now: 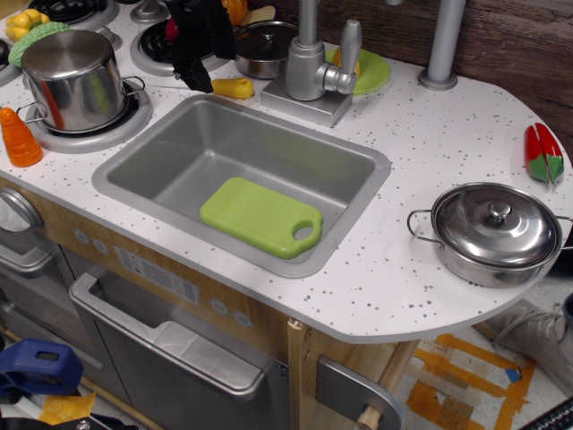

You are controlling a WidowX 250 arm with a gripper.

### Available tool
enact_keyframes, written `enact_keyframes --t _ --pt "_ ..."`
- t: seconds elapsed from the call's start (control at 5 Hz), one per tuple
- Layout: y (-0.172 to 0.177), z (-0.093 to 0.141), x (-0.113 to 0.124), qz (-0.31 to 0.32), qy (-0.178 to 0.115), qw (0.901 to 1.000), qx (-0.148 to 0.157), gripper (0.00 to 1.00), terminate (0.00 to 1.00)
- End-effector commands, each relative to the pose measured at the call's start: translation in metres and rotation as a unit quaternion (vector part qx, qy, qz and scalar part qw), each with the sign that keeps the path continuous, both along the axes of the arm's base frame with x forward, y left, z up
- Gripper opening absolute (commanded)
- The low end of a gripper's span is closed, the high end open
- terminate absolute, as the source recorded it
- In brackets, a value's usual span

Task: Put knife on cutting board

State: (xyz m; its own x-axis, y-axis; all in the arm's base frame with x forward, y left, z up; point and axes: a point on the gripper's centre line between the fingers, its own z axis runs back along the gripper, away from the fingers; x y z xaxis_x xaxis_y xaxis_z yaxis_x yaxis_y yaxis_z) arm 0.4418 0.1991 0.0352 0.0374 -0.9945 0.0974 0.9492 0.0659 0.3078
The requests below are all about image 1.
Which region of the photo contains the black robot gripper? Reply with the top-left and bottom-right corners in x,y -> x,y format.
165,0 -> 236,93

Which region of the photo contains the yellow handled toy knife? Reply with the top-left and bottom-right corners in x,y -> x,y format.
211,77 -> 254,99

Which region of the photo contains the green plastic cutting board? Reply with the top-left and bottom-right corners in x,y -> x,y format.
200,177 -> 323,259

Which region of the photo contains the grey rear stove burner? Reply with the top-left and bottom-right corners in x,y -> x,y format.
129,18 -> 232,78

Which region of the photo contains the grey stove burner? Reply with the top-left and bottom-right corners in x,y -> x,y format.
129,18 -> 232,78
25,75 -> 153,154

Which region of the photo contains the grey front stove burner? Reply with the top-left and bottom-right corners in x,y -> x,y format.
25,75 -> 153,154

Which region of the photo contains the small lidded steel pot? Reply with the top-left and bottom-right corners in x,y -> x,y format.
235,20 -> 298,80

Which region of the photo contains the orange toy vegetable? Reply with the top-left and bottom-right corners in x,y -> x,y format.
221,0 -> 248,26

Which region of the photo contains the grey toy sink basin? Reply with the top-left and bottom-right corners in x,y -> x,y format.
92,95 -> 391,278

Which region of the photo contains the tall steel pot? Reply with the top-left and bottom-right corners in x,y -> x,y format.
21,30 -> 128,132

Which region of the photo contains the silver toy faucet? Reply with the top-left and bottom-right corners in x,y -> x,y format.
261,1 -> 362,127

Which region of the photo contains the grey top left burner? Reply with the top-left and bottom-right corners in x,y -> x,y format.
29,0 -> 119,30

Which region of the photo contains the green toy lettuce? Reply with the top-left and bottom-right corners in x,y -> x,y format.
8,21 -> 72,67

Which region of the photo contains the green plastic plate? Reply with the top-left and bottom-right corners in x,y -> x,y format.
353,49 -> 390,96

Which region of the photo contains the yellow toy bell pepper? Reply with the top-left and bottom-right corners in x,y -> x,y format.
5,9 -> 50,41

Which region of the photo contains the orange toy carrot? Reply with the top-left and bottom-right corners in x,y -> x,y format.
1,107 -> 43,168

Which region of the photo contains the grey vertical pole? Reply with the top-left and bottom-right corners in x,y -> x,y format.
418,0 -> 466,91

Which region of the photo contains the grey oven door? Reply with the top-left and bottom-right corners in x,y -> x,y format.
0,187 -> 131,404

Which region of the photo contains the grey dishwasher door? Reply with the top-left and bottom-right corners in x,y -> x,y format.
70,273 -> 290,429

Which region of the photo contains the blue clamp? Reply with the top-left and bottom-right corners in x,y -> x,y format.
1,339 -> 83,395

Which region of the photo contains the steel pan with lid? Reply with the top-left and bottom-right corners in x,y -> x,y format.
406,183 -> 572,288

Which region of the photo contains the red green toy pepper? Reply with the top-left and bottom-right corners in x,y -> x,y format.
524,123 -> 564,185

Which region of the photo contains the grey sneaker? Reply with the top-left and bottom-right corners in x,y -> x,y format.
475,299 -> 572,398

